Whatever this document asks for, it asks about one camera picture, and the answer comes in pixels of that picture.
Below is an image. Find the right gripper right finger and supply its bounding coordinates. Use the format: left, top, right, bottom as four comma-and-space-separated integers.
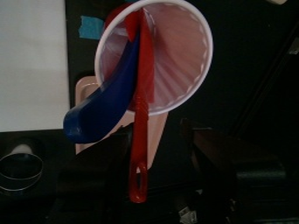
179, 117, 299, 224

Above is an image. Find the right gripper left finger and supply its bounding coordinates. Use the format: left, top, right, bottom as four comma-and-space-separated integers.
45, 122, 136, 224

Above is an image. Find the white cutting board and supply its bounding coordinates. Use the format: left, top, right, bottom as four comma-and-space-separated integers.
0, 0, 71, 133

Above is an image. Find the blue toy spoon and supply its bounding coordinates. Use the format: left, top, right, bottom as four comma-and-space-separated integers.
61, 31, 144, 144

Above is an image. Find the pink rectangular tray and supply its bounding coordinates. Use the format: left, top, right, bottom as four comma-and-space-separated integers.
73, 75, 169, 173

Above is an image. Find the red plastic cup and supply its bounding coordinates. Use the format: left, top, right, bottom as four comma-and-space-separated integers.
93, 0, 215, 117

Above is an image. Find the blue tape piece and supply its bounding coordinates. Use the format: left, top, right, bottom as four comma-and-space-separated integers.
79, 14, 107, 41

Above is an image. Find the small metal ring cup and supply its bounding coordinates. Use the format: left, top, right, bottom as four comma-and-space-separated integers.
0, 142, 45, 197

